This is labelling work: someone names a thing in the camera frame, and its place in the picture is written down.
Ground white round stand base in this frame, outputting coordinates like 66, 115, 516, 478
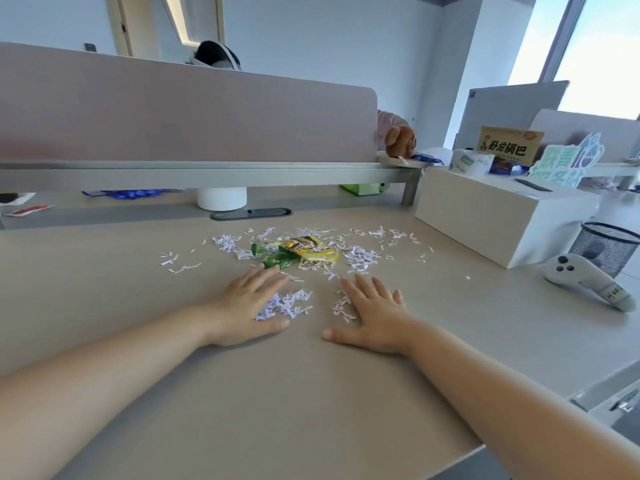
195, 187, 249, 212

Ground tan snack bag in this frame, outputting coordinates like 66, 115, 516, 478
476, 125, 546, 168

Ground red white packet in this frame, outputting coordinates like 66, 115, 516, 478
2, 204, 55, 218

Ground brown teddy bear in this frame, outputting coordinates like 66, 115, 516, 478
383, 125, 417, 159

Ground green snack wrapper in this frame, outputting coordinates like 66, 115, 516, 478
249, 242, 301, 271

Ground black phone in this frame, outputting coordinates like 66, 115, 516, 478
513, 177, 554, 193

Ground grey desk partition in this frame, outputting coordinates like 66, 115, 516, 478
455, 80, 571, 151

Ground white headset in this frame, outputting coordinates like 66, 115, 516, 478
189, 44, 242, 71

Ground blue lanyard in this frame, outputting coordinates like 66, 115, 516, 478
82, 188, 183, 201

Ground green tissue box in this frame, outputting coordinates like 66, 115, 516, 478
339, 182, 392, 197

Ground person's left hand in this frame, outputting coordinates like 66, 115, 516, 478
199, 266, 292, 348

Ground black cable grommet cover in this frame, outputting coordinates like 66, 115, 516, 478
209, 207, 293, 222

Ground person's right forearm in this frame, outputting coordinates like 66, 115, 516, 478
405, 318, 640, 480

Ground white paper shreds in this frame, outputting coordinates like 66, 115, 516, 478
159, 224, 473, 325

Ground pink desk partition panel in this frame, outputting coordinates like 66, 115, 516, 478
0, 42, 379, 163

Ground dark blue snack packet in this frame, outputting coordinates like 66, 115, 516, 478
489, 159, 531, 177

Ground wooden door frame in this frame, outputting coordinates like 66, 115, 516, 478
105, 0, 226, 58

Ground pink cloth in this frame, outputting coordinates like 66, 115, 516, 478
376, 109, 410, 151

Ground green white cutout sign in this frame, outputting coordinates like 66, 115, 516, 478
527, 132, 606, 189

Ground grey metal desk shelf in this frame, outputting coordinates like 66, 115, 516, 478
0, 150, 435, 231

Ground white box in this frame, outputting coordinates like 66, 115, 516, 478
413, 167, 601, 269

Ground pale pink desk partition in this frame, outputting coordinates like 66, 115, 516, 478
529, 108, 640, 163

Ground white handheld controller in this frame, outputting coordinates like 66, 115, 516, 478
543, 253, 639, 313

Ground yellow snack wrapper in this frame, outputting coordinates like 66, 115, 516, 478
262, 235, 340, 265

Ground large glass window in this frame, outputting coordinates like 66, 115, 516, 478
507, 0, 640, 121

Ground person's left forearm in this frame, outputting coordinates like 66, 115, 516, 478
0, 304, 216, 480

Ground person's right hand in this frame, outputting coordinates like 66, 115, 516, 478
321, 273, 419, 357

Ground white tissue pack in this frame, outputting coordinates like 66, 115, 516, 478
449, 148, 496, 177

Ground black mesh basket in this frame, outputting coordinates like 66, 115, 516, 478
569, 221, 640, 281

